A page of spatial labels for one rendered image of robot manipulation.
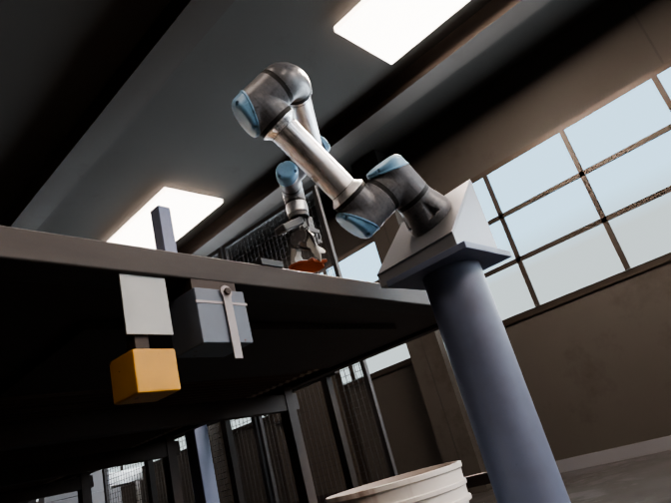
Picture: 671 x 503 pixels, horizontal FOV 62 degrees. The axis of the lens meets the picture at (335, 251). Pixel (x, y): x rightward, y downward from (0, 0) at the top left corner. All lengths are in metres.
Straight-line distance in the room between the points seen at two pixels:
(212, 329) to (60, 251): 0.32
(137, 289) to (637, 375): 3.65
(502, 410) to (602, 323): 2.89
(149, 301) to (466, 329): 0.82
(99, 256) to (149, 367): 0.22
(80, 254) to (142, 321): 0.16
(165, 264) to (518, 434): 0.93
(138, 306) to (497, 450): 0.92
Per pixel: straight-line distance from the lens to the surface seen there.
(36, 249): 1.06
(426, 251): 1.56
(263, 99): 1.55
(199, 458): 3.59
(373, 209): 1.56
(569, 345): 4.42
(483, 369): 1.51
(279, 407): 2.79
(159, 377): 1.06
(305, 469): 2.82
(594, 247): 4.37
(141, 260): 1.15
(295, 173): 1.86
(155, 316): 1.13
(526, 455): 1.51
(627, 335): 4.30
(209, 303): 1.19
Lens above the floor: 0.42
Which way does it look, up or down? 21 degrees up
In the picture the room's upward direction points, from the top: 16 degrees counter-clockwise
